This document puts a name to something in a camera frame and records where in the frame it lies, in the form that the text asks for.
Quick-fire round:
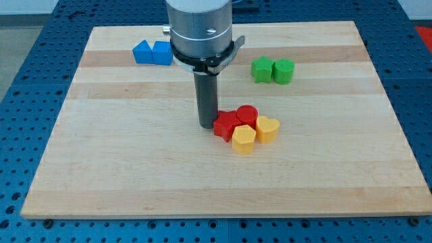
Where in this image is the light wooden board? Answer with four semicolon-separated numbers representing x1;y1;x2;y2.
21;21;431;219

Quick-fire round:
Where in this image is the green star block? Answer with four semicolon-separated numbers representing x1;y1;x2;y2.
250;56;275;83

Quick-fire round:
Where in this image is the yellow hexagon block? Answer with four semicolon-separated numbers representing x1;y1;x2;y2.
232;125;257;155

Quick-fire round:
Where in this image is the black clamp ring with lever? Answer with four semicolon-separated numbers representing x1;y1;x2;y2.
169;34;246;76

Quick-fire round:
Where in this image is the red object at right edge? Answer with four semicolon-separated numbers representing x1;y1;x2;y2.
415;26;432;52

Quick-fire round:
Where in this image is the green cylinder block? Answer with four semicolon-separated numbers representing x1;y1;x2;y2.
273;59;295;85

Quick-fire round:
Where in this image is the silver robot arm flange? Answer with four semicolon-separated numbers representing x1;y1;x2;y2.
166;0;234;74

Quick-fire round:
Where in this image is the red cylinder block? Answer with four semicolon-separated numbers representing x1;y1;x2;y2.
236;105;259;129

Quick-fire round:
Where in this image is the yellow heart block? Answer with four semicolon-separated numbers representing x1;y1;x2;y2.
256;115;280;143

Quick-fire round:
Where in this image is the blue pentagon block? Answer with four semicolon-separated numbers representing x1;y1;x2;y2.
132;40;155;64

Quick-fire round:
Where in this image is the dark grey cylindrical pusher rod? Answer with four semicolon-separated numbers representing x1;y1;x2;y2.
194;74;218;129

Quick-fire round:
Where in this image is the blue cube block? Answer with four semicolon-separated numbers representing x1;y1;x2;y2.
152;41;173;65

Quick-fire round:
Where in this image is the red star block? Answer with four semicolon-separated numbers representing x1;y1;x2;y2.
213;110;242;142

